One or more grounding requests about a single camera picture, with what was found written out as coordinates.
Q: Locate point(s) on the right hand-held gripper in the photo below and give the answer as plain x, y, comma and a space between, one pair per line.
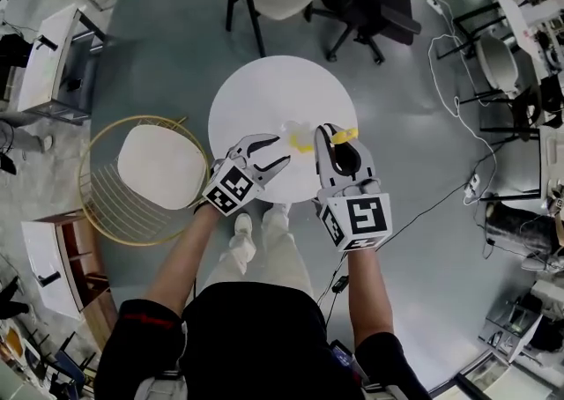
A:
363, 217

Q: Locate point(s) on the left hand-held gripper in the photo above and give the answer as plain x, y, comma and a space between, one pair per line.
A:
229, 189

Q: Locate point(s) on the clear cup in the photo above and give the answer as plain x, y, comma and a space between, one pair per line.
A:
296, 136

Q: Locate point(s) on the person's right forearm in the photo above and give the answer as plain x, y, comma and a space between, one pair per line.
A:
368, 292

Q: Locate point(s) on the person's left forearm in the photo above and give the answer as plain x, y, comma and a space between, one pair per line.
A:
187, 257

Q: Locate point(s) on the person's white shoe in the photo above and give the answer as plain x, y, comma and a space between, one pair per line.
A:
243, 237

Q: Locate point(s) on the person's beige trousers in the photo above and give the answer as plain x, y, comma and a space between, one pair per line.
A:
275, 248

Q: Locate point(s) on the cream seat cushion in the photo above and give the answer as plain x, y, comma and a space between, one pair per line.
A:
161, 165

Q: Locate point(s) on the black power adapter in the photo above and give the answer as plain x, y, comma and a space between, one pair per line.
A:
339, 284

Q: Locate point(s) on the white power strip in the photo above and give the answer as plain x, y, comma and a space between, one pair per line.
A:
434, 3
472, 184

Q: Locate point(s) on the black office chair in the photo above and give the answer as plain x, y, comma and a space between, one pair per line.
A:
365, 2

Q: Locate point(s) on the person's black shirt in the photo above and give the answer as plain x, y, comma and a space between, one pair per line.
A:
247, 341

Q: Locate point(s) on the dark fuzzy bag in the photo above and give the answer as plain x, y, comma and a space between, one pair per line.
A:
522, 226

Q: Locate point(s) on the chest-worn device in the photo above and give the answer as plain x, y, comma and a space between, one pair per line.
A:
341, 354

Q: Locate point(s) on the white cabinet with wooden shelves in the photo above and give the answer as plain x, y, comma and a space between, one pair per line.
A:
61, 266

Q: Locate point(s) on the white desk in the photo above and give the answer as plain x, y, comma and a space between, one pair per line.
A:
48, 63

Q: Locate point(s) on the beige chair with black frame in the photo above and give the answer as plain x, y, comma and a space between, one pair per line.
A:
500, 65

